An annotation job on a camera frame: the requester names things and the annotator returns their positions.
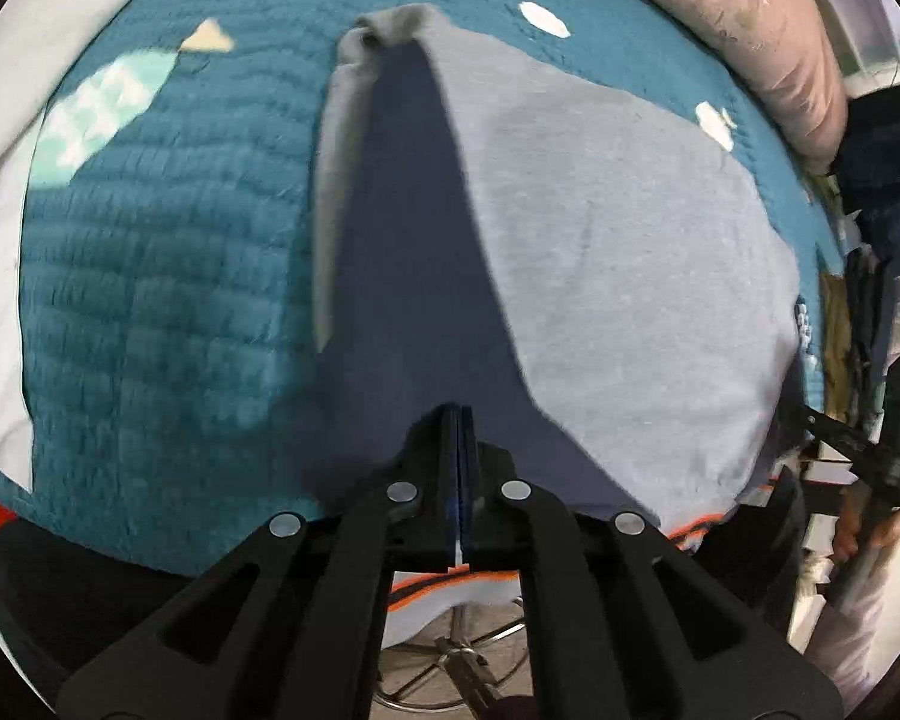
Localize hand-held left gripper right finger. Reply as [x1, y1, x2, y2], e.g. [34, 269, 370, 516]
[460, 405, 845, 720]

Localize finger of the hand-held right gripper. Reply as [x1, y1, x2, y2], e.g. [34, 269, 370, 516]
[799, 405, 900, 500]

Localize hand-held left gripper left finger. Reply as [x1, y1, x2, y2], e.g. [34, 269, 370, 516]
[56, 403, 461, 720]

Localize grey jacket with navy sleeves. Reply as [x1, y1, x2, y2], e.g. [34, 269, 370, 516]
[311, 4, 807, 612]

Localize person's right forearm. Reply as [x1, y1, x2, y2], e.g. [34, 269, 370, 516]
[810, 562, 890, 698]

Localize pile of dark clothes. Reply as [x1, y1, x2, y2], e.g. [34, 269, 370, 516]
[814, 210, 893, 428]

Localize person's right hand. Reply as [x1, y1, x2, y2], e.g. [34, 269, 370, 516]
[831, 480, 900, 567]

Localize person's dark trouser leg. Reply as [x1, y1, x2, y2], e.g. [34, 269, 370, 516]
[701, 465, 807, 616]
[0, 517, 218, 698]

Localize metal chair base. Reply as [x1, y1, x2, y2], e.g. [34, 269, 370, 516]
[375, 600, 541, 717]

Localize navy and yellow puffer jacket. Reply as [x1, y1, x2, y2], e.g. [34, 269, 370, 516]
[829, 86, 900, 278]

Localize teal quilted bed sheet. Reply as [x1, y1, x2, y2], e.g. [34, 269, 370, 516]
[0, 0, 848, 578]

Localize pink quilt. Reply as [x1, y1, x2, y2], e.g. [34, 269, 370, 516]
[570, 0, 848, 173]

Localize white pillow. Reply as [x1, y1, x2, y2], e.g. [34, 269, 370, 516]
[0, 0, 181, 496]

